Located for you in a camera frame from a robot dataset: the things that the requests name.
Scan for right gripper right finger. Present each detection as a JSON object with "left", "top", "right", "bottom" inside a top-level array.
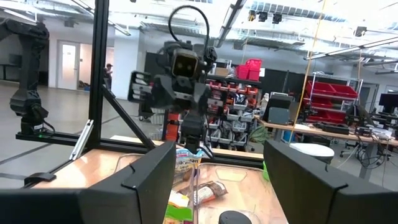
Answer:
[{"left": 262, "top": 139, "right": 398, "bottom": 224}]

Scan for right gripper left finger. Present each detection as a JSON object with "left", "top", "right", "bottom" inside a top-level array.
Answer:
[{"left": 0, "top": 141, "right": 177, "bottom": 224}]

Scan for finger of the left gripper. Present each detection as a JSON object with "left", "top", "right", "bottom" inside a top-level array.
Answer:
[
  {"left": 192, "top": 113, "right": 204, "bottom": 153},
  {"left": 182, "top": 113, "right": 194, "bottom": 153}
]

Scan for blue ramen packet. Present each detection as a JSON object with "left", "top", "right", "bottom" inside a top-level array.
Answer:
[{"left": 175, "top": 147, "right": 203, "bottom": 181}]

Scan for green plastic bowl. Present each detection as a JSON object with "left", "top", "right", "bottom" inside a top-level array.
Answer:
[{"left": 262, "top": 161, "right": 271, "bottom": 182}]

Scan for yellow ramen packet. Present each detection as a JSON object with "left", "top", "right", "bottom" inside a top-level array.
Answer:
[{"left": 167, "top": 189, "right": 191, "bottom": 208}]

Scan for small jar black lid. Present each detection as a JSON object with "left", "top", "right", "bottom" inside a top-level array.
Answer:
[{"left": 218, "top": 210, "right": 253, "bottom": 224}]

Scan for green red snack packet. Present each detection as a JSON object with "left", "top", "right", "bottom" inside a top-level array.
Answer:
[{"left": 164, "top": 203, "right": 194, "bottom": 224}]

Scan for orange bin stack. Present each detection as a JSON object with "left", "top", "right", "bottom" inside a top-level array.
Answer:
[{"left": 165, "top": 111, "right": 182, "bottom": 143}]

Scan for white trash can black liner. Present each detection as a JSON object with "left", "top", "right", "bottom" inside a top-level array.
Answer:
[{"left": 289, "top": 142, "right": 335, "bottom": 164}]

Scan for red storage bins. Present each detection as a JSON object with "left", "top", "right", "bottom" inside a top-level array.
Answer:
[{"left": 235, "top": 58, "right": 264, "bottom": 82}]

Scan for wooden workbench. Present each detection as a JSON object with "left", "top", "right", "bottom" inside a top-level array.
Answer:
[{"left": 254, "top": 115, "right": 398, "bottom": 181}]

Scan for person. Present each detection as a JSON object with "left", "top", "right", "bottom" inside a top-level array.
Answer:
[{"left": 103, "top": 63, "right": 114, "bottom": 91}]

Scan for grey and black machine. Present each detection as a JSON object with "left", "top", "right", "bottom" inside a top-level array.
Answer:
[{"left": 262, "top": 92, "right": 294, "bottom": 126}]

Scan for rack with red bins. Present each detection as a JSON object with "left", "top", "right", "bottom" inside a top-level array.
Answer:
[{"left": 305, "top": 70, "right": 364, "bottom": 126}]

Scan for white door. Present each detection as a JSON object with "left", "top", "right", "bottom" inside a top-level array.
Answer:
[{"left": 57, "top": 40, "right": 81, "bottom": 91}]

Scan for black monitor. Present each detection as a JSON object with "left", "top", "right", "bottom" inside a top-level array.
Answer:
[{"left": 377, "top": 92, "right": 398, "bottom": 114}]

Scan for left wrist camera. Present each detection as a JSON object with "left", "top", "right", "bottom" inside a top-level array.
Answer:
[{"left": 170, "top": 48, "right": 200, "bottom": 78}]

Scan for silver angle bracket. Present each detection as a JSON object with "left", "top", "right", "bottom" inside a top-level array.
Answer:
[{"left": 68, "top": 119, "right": 95, "bottom": 162}]

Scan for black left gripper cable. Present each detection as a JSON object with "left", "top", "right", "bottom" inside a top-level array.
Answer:
[{"left": 167, "top": 4, "right": 211, "bottom": 60}]

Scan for black aluminium table frame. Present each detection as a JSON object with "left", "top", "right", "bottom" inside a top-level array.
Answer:
[{"left": 0, "top": 0, "right": 265, "bottom": 190}]

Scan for yellow hanging cable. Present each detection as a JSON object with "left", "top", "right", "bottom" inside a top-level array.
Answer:
[{"left": 287, "top": 0, "right": 327, "bottom": 144}]

